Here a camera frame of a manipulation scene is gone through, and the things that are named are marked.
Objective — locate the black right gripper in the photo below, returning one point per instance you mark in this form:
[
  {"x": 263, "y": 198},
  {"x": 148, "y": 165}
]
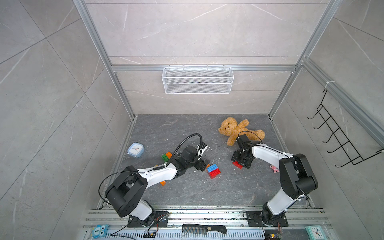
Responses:
[{"x": 235, "y": 157}]

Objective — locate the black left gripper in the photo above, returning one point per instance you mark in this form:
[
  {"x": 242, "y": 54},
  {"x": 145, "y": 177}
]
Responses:
[{"x": 200, "y": 166}]

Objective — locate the blue lego brick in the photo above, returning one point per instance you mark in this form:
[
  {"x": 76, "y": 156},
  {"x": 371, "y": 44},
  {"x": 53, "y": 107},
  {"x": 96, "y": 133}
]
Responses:
[{"x": 211, "y": 168}]

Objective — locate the red small lego brick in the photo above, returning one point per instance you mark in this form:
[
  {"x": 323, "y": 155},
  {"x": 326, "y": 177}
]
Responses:
[{"x": 214, "y": 173}]

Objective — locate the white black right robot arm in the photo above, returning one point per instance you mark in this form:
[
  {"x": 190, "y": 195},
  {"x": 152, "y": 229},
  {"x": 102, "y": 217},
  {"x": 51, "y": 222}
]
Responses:
[{"x": 296, "y": 175}]

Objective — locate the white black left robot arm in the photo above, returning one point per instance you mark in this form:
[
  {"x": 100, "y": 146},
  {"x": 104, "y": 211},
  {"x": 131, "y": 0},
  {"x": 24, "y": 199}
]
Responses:
[{"x": 126, "y": 191}]

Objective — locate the orange long lego brick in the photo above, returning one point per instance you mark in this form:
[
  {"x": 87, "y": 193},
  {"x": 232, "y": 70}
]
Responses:
[{"x": 169, "y": 154}]

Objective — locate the green long lego brick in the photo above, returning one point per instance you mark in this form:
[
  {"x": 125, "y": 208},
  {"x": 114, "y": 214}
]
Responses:
[{"x": 165, "y": 158}]

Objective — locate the brown teddy bear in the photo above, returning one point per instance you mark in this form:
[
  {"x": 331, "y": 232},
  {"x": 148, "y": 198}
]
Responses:
[{"x": 232, "y": 129}]

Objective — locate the pink small toy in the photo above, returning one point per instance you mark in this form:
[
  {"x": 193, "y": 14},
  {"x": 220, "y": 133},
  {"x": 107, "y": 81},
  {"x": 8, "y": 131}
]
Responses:
[{"x": 275, "y": 169}]

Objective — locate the light blue alarm clock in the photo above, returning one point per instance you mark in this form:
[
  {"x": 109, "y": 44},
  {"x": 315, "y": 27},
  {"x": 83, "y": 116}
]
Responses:
[{"x": 135, "y": 150}]

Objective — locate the black comb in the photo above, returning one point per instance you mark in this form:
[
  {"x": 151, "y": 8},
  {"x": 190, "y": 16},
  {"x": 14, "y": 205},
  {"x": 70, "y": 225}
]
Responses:
[{"x": 203, "y": 229}]

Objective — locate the teal square clock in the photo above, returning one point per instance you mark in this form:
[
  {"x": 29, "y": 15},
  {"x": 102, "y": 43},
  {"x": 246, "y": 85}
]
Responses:
[{"x": 316, "y": 233}]

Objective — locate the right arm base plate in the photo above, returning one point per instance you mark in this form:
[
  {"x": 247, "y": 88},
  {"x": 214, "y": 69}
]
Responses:
[{"x": 265, "y": 219}]

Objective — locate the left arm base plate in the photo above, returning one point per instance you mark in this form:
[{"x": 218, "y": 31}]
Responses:
[{"x": 159, "y": 219}]

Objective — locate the white wire mesh basket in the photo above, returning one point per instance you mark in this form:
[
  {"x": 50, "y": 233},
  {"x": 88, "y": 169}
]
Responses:
[{"x": 197, "y": 80}]

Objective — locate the black wall hook rack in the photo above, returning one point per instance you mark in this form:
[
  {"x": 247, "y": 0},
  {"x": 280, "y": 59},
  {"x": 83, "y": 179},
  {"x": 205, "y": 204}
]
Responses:
[{"x": 343, "y": 141}]

